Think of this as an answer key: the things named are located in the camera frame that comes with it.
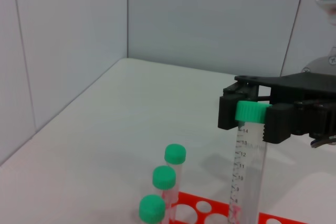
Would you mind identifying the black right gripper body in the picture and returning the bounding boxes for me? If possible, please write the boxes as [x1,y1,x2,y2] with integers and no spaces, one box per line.
[234,72,336,105]

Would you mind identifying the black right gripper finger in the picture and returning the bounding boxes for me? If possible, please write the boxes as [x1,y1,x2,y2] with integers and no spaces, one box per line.
[261,99,336,145]
[217,81,261,131]

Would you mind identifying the clear test tube green cap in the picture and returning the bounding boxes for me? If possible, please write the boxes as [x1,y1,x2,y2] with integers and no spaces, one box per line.
[138,194,176,224]
[152,165,181,224]
[228,100,272,224]
[164,143,187,196]

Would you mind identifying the orange test tube rack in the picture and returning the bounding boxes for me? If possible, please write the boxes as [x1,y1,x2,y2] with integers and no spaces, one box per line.
[162,191,313,224]

